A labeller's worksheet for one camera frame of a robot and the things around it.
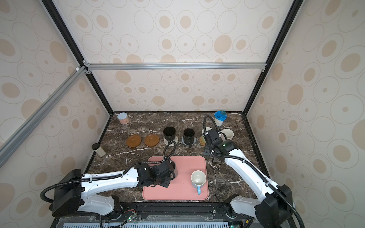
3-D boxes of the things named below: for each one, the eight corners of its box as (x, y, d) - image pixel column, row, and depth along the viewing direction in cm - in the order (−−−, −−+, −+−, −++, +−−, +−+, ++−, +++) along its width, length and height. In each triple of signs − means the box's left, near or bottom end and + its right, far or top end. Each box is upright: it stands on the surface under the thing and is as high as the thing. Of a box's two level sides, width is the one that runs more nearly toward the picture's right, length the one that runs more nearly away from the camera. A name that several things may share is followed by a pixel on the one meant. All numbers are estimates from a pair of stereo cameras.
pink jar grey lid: (118, 124, 114) (115, 119, 110) (121, 117, 119) (118, 112, 115) (128, 124, 114) (126, 119, 110) (130, 117, 119) (128, 112, 115)
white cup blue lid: (213, 127, 113) (216, 117, 104) (212, 120, 118) (214, 110, 109) (224, 127, 113) (227, 117, 104) (222, 120, 118) (226, 110, 109)
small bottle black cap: (97, 153, 98) (90, 145, 90) (103, 149, 100) (96, 141, 92) (101, 158, 95) (94, 151, 88) (107, 154, 97) (100, 146, 90)
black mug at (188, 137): (180, 145, 101) (180, 137, 93) (185, 135, 107) (185, 126, 99) (190, 148, 99) (190, 140, 91) (194, 138, 105) (195, 129, 97)
